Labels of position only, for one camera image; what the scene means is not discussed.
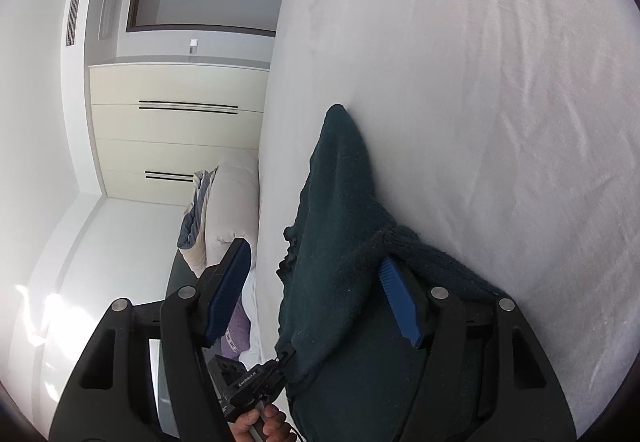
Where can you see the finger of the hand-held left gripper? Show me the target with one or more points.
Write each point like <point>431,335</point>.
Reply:
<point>283,358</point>

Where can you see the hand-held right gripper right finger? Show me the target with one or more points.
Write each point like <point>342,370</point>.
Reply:
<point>400,304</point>

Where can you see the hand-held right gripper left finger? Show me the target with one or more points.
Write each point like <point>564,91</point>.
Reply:
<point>227,294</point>

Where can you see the dark green knit sweater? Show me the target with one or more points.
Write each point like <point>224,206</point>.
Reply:
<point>340,222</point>

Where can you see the person's left hand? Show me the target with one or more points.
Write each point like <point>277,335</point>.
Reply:
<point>272,424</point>

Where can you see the purple patterned pillow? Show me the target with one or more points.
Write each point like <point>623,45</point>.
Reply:
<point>239,327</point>

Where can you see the dark grey padded headboard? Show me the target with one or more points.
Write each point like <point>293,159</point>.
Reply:
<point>179,279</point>

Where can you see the folded beige duvet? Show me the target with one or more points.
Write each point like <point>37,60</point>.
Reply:
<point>230,202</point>

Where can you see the cream wardrobe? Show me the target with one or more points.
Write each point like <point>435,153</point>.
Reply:
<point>175,131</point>

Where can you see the bed with white sheet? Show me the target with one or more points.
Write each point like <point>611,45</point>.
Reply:
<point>450,96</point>

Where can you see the dark slotted air vent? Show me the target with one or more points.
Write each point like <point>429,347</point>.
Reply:
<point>77,1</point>

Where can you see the white wall switch panel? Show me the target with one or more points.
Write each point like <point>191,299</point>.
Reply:
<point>193,45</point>

